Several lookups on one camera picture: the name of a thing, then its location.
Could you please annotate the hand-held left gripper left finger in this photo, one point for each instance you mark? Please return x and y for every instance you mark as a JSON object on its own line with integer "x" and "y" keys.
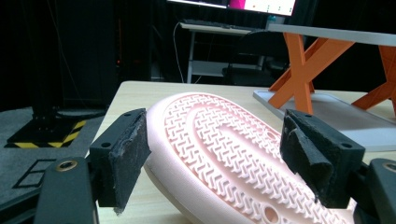
{"x": 124, "y": 155}

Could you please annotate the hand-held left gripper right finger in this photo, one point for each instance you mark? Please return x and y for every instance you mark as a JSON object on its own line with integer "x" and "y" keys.
{"x": 330, "y": 155}

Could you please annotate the white orange shoe rack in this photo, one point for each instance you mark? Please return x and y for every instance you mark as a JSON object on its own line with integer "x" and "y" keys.
{"x": 299, "y": 71}

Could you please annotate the striped black stand base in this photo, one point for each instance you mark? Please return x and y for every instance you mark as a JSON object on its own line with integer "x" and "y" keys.
{"x": 37, "y": 130}

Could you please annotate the black chair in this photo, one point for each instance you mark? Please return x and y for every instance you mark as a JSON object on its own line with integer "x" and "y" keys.
{"x": 261, "y": 43}

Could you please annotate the black keyboard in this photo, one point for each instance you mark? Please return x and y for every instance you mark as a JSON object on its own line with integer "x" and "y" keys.
{"x": 205, "y": 23}

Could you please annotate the white metal desk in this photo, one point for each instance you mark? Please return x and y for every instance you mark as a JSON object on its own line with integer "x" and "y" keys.
{"x": 214, "y": 28}

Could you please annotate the computer monitor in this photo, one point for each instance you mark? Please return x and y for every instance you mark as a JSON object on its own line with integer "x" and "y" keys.
{"x": 267, "y": 6}

